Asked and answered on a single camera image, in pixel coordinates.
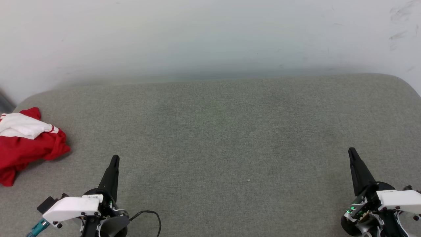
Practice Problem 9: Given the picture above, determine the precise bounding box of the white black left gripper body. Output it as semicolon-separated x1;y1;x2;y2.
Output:
43;188;129;228

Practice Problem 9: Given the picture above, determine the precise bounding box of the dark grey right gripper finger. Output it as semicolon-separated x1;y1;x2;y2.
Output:
348;147;377;197

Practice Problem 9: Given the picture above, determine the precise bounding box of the red and white t-shirt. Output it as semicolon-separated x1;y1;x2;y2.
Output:
0;107;71;187

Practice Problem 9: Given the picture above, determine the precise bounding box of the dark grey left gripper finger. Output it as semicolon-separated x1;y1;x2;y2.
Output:
98;155;120;202

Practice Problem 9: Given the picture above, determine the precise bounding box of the grey fabric sofa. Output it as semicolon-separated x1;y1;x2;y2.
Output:
0;73;421;237

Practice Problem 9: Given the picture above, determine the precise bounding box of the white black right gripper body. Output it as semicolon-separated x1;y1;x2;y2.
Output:
340;181;421;237

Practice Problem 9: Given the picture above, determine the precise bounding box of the teal left cable connector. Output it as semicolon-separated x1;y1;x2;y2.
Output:
26;219;50;237

